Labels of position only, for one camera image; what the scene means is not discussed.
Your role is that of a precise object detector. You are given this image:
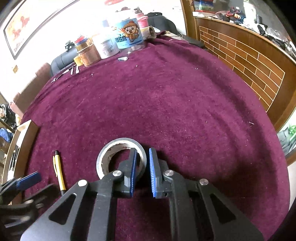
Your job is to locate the yellow mechanical pencil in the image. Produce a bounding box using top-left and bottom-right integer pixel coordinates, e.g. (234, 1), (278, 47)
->
(53, 150), (67, 196)

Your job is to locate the framed wall picture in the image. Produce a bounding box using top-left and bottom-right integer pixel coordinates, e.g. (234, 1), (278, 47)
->
(3, 0), (77, 59)

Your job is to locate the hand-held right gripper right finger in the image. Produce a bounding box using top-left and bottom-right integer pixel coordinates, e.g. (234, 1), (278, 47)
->
(149, 148), (264, 241)

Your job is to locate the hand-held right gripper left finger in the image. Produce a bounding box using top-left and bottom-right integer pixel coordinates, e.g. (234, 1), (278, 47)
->
(21, 148), (138, 241)

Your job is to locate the pink cup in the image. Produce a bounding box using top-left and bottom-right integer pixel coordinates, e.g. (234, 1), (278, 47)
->
(136, 13), (148, 28)

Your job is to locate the wooden brick pattern counter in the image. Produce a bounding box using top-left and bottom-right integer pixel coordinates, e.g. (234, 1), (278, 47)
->
(180, 0), (296, 132)

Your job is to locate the white plastic jar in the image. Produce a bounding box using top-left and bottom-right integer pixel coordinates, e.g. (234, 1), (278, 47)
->
(92, 34), (119, 59)

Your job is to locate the red blue tape stack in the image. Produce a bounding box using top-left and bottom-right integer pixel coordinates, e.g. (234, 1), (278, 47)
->
(74, 36), (89, 47)

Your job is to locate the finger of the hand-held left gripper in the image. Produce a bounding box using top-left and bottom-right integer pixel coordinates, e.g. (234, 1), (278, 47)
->
(0, 171), (42, 197)
(22, 184), (55, 209)

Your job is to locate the cardboard tube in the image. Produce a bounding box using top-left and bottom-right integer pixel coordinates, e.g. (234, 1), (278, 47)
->
(141, 25), (158, 39)

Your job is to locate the bamboo painting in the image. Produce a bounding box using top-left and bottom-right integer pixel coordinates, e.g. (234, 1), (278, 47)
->
(276, 120), (296, 160)

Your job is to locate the black sofa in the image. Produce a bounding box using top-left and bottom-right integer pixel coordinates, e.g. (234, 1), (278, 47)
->
(50, 50), (78, 76)

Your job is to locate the black electrical tape roll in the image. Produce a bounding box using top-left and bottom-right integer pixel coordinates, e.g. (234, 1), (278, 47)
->
(96, 137), (147, 183)

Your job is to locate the brown chair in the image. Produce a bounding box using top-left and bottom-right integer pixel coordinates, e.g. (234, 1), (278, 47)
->
(13, 62), (51, 116)

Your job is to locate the clear jar blue cartoon label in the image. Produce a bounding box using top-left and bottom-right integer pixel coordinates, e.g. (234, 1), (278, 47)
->
(114, 17), (145, 50)

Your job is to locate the colourful cardboard box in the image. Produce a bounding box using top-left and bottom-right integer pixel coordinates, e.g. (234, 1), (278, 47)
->
(191, 0), (215, 13)

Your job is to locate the cluttered tool pile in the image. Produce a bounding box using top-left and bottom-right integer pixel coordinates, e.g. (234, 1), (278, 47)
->
(215, 5), (296, 56)

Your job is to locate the brown tape roll stack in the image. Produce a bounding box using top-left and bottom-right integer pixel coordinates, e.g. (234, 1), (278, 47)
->
(77, 44), (101, 67)

